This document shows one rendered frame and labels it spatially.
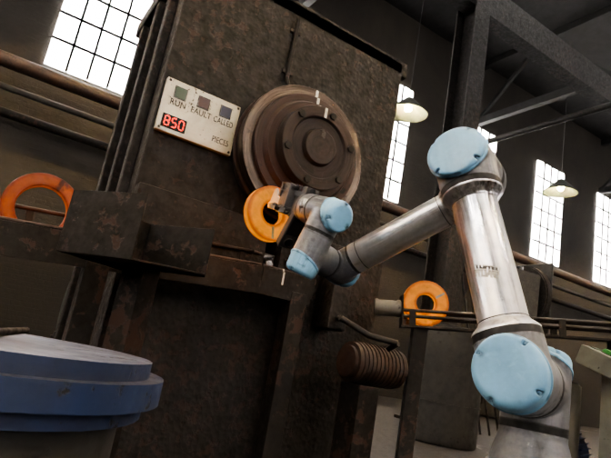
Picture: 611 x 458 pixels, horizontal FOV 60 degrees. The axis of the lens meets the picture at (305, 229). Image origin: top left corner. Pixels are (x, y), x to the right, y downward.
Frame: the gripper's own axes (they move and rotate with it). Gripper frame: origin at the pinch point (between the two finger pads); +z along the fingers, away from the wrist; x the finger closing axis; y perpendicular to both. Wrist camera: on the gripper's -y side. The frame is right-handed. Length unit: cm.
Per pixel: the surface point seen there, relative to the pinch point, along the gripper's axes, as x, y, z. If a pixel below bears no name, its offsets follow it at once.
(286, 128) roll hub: -4.6, 25.0, 16.1
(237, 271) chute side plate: -0.9, -21.3, 11.7
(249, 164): 1.7, 10.9, 21.0
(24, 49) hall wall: 88, 111, 680
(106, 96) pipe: -16, 80, 596
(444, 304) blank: -71, -14, -4
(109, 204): 44.9, -10.0, -19.0
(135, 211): 40.7, -9.4, -25.0
